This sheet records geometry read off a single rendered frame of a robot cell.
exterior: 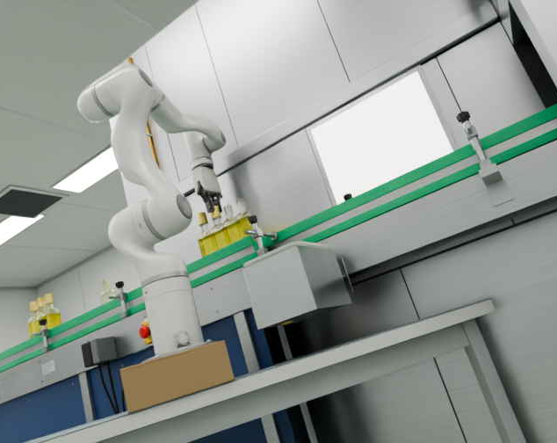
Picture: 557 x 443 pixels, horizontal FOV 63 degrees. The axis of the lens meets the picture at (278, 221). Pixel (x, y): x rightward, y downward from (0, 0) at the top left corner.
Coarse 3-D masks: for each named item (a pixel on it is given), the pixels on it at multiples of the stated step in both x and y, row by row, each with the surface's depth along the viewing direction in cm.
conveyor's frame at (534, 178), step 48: (480, 192) 114; (528, 192) 109; (336, 240) 132; (384, 240) 125; (432, 240) 119; (192, 288) 146; (240, 288) 136; (96, 336) 165; (240, 336) 135; (0, 384) 191; (48, 384) 176
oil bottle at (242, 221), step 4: (240, 212) 156; (244, 212) 154; (248, 212) 155; (236, 216) 155; (240, 216) 154; (244, 216) 153; (248, 216) 153; (236, 220) 155; (240, 220) 154; (244, 220) 153; (248, 220) 153; (236, 224) 155; (240, 224) 154; (244, 224) 153; (248, 224) 152; (240, 228) 154; (244, 228) 153; (248, 228) 152; (240, 232) 154; (240, 236) 153; (244, 236) 152
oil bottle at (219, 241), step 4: (216, 224) 161; (220, 224) 160; (212, 228) 161; (216, 228) 159; (220, 228) 158; (212, 232) 160; (216, 232) 159; (220, 232) 158; (212, 236) 160; (216, 236) 159; (220, 236) 158; (224, 236) 158; (212, 240) 160; (216, 240) 159; (220, 240) 158; (224, 240) 157; (216, 244) 158; (220, 244) 158; (224, 244) 157; (216, 248) 158; (220, 248) 157
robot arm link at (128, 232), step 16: (128, 208) 120; (112, 224) 119; (128, 224) 117; (144, 224) 116; (112, 240) 118; (128, 240) 117; (144, 240) 118; (160, 240) 120; (128, 256) 116; (144, 256) 114; (160, 256) 114; (176, 256) 115; (144, 272) 113; (160, 272) 111; (176, 272) 113
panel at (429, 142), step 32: (384, 96) 149; (416, 96) 144; (320, 128) 160; (352, 128) 153; (384, 128) 148; (416, 128) 143; (352, 160) 152; (384, 160) 147; (416, 160) 142; (352, 192) 151
